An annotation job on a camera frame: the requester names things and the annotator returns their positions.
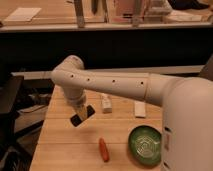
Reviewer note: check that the green glass plate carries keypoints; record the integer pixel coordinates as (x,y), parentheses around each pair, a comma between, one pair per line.
(144,143)

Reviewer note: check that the black equipment on left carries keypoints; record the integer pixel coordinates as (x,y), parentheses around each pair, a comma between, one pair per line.
(9,93)

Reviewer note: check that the white rectangular block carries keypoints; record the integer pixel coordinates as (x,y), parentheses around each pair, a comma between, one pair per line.
(139,109)

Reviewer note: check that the black eraser block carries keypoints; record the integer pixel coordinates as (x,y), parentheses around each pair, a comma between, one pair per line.
(82,114)

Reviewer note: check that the orange carrot toy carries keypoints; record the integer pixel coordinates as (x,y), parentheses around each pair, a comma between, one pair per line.
(103,150)

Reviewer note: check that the white paper sheet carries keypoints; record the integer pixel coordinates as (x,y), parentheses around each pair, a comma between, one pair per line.
(22,14)

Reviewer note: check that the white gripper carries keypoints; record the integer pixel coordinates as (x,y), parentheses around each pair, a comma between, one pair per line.
(78,99)

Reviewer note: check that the dark chair back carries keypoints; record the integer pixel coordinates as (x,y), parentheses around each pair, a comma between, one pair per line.
(207,70)

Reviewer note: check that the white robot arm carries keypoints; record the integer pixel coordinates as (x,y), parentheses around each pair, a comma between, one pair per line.
(186,102)

